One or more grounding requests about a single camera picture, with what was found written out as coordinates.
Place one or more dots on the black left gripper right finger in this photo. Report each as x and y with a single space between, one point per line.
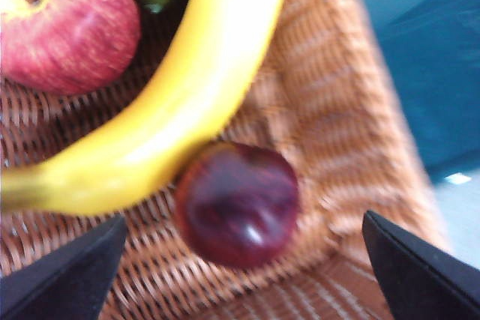
423 282

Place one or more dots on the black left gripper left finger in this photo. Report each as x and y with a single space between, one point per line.
63 279

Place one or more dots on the dark purple plum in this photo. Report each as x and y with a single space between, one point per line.
240 207

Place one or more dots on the brown wicker basket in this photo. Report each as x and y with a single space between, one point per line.
318 91

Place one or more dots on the red apple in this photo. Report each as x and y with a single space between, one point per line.
63 35

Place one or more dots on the yellow banana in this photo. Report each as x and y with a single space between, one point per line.
210 72

